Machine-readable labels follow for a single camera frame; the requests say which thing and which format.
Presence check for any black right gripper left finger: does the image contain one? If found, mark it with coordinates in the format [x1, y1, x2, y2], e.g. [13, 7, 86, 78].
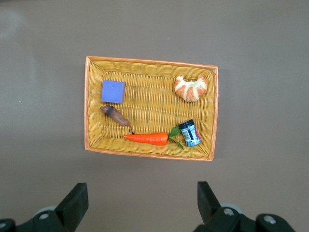
[0, 183, 89, 232]

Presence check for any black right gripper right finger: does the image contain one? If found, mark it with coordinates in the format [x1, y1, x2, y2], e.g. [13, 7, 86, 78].
[197, 180, 296, 232]

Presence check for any small blue labelled can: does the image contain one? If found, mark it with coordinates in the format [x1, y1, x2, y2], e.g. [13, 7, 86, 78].
[179, 119, 202, 147]

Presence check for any orange toy carrot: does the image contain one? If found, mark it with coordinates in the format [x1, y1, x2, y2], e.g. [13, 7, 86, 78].
[124, 125, 184, 150]

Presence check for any brown toy root vegetable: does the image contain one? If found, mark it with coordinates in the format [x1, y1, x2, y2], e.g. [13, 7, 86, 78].
[99, 105, 135, 135]

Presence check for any brown table cover mat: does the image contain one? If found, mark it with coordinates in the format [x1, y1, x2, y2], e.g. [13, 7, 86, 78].
[0, 0, 309, 232]

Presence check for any toy croissant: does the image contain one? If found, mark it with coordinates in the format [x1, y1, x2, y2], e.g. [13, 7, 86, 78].
[174, 74, 208, 103]

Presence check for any flat orange wicker tray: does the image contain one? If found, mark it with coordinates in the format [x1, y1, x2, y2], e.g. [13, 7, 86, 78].
[84, 56, 219, 162]

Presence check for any purple foam cube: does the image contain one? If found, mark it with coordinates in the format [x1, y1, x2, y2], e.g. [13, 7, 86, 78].
[101, 80, 126, 104]

